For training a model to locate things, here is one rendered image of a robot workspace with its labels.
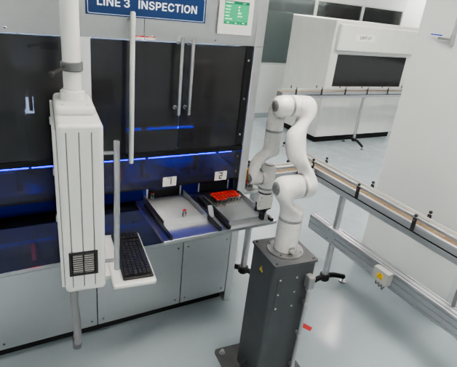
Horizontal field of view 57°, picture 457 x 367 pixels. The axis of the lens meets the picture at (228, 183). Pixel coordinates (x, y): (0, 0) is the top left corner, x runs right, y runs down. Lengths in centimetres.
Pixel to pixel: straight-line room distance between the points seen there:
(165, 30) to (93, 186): 92
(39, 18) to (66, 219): 89
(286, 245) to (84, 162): 107
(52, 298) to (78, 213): 98
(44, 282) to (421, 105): 275
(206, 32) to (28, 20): 85
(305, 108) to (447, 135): 145
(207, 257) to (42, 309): 104
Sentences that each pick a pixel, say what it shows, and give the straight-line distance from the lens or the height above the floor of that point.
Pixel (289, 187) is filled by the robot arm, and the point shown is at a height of 125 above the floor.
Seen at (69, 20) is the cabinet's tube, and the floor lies 189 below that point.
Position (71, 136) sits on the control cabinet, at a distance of 165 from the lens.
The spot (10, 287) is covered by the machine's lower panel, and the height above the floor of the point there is 51.
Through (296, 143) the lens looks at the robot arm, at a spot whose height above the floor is 144.
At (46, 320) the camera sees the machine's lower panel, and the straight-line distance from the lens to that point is 275.
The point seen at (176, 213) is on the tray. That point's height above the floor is 88.
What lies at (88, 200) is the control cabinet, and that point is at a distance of 175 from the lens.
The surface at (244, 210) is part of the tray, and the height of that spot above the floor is 88.
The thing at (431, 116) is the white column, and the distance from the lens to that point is 332.
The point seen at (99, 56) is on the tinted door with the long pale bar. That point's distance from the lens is 218.
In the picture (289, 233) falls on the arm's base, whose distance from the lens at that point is 212.
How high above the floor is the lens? 201
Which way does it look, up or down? 23 degrees down
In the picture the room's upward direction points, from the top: 6 degrees clockwise
